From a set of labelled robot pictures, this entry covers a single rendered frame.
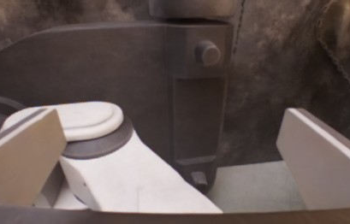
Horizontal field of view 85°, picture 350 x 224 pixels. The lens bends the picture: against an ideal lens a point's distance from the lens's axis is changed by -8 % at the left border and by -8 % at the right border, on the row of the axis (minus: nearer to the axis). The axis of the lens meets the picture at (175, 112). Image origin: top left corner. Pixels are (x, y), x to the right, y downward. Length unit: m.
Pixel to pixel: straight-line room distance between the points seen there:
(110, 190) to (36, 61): 0.32
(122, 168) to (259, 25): 0.59
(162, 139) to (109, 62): 0.24
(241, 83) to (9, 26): 0.71
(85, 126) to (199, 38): 0.27
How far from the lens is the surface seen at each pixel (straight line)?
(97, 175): 0.32
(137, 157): 0.34
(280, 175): 1.01
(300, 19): 0.81
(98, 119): 0.36
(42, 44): 0.49
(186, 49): 0.42
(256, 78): 0.77
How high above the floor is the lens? 0.62
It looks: 60 degrees down
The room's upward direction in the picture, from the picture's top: 159 degrees clockwise
